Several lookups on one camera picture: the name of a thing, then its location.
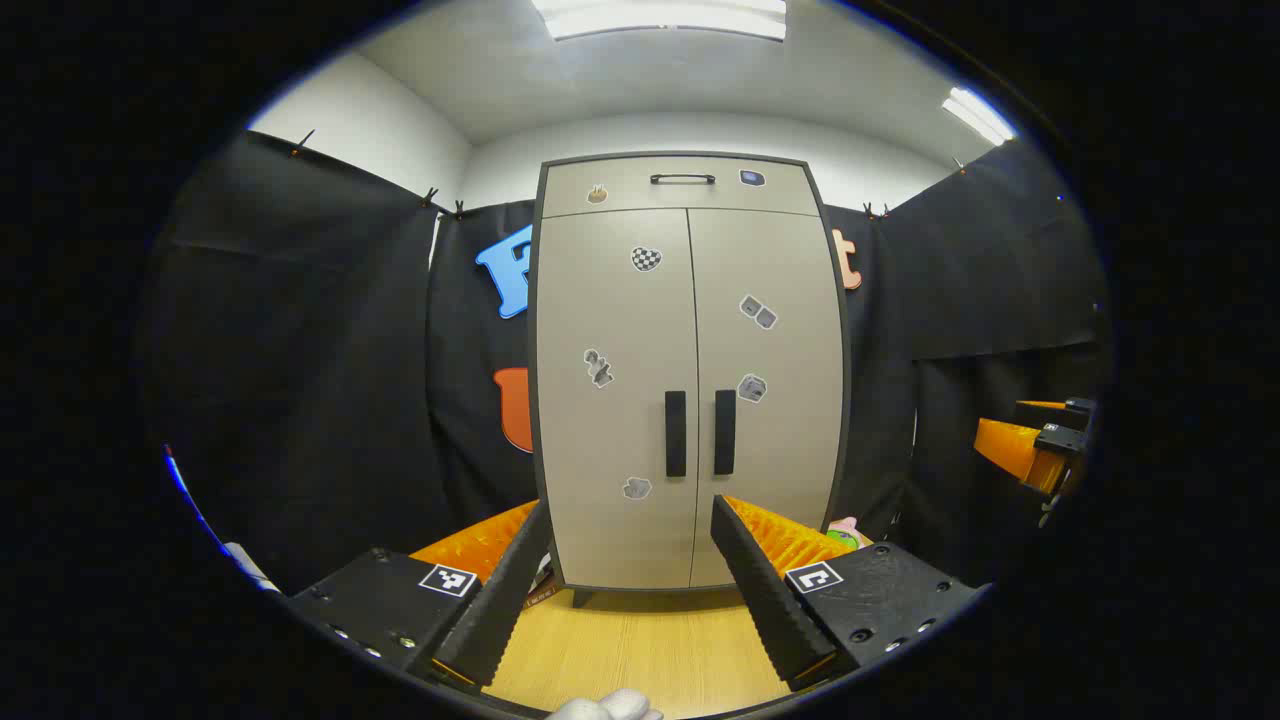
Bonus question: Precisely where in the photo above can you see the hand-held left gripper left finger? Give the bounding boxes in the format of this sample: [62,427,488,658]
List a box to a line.
[285,498,554,691]

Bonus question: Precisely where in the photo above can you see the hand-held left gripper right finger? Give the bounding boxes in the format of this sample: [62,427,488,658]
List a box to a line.
[710,493,993,693]

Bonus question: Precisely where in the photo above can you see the grey cabinet door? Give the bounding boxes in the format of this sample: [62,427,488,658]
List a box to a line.
[535,208,698,591]
[687,208,846,589]

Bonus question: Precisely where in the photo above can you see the grey double-door shoe cabinet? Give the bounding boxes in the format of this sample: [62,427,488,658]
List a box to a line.
[527,152,851,609]

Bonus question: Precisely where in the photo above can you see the black backdrop cloth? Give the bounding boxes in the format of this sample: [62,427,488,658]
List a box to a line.
[140,128,1111,601]

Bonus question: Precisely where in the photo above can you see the small ceiling light panel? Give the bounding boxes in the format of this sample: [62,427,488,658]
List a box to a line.
[940,87,1017,147]

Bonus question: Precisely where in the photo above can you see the large ceiling light panel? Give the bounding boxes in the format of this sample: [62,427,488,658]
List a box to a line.
[530,0,788,42]

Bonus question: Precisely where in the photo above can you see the grey cabinet drawer black handle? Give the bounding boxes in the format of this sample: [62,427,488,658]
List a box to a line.
[541,157,821,219]

